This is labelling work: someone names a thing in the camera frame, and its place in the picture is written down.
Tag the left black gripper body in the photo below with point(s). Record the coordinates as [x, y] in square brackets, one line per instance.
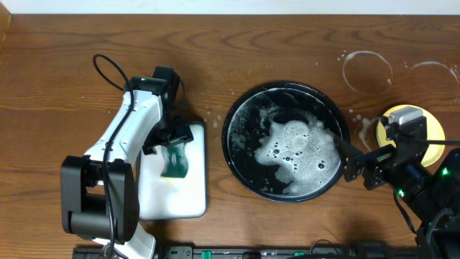
[169, 139]

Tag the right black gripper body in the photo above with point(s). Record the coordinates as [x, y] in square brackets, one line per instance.
[410, 173]

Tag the green yellow sponge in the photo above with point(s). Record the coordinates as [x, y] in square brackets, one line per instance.
[176, 163]

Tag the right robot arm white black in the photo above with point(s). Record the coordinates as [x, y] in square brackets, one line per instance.
[429, 202]

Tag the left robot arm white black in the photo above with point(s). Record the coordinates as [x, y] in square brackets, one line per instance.
[99, 199]

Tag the rectangular soapy water tray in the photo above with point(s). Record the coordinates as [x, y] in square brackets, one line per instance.
[174, 198]

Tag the round black tray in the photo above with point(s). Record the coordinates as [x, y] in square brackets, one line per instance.
[278, 141]

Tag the black base rail bottom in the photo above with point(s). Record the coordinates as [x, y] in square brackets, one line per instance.
[319, 250]

